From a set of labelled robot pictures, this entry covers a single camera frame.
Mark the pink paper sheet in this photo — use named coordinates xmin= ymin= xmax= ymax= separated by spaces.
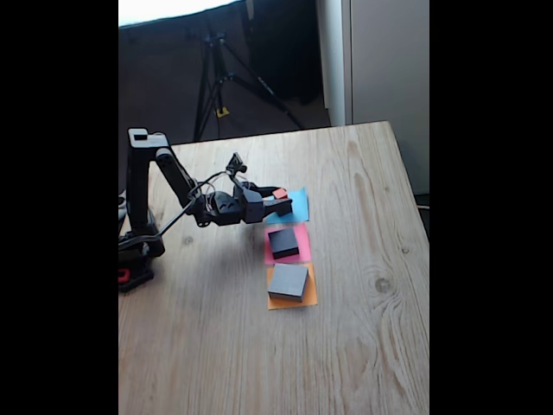
xmin=264 ymin=222 xmax=312 ymax=266

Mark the large black block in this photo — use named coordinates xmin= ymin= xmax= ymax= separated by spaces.
xmin=267 ymin=263 xmax=310 ymax=303

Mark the orange paper sheet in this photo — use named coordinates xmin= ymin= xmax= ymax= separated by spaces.
xmin=266 ymin=262 xmax=319 ymax=311

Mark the black camera cable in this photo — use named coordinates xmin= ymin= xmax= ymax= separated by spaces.
xmin=118 ymin=170 xmax=232 ymax=252

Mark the black tripod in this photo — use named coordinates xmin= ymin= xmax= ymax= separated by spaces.
xmin=192 ymin=25 xmax=308 ymax=142

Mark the bare circuit board camera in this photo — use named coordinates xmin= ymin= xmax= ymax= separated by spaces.
xmin=226 ymin=151 xmax=249 ymax=176

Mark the bright white panel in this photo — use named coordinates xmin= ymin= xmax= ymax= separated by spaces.
xmin=118 ymin=0 xmax=243 ymax=27

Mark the medium black block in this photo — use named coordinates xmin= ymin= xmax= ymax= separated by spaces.
xmin=267 ymin=227 xmax=301 ymax=260

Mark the blue paper sheet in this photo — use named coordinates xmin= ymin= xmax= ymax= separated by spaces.
xmin=265 ymin=187 xmax=311 ymax=225

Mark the white cabinet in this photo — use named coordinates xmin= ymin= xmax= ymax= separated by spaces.
xmin=315 ymin=0 xmax=430 ymax=195

